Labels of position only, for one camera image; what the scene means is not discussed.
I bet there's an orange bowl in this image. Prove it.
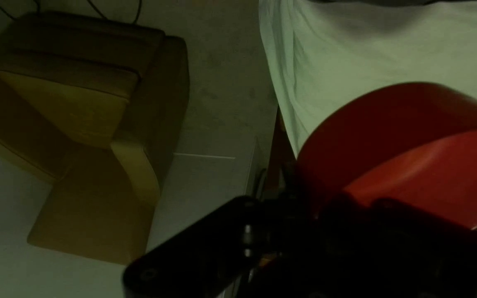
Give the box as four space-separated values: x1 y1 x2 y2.
294 82 477 232

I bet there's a white cloth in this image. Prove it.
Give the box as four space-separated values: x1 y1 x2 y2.
256 0 477 160

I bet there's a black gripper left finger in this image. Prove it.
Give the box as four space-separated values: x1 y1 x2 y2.
120 193 319 298

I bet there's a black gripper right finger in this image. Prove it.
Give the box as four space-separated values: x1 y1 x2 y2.
319 194 477 298

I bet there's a yellow armchair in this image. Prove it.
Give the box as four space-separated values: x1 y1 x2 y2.
0 11 192 267

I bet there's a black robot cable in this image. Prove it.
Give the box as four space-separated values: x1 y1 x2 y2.
0 0 144 27

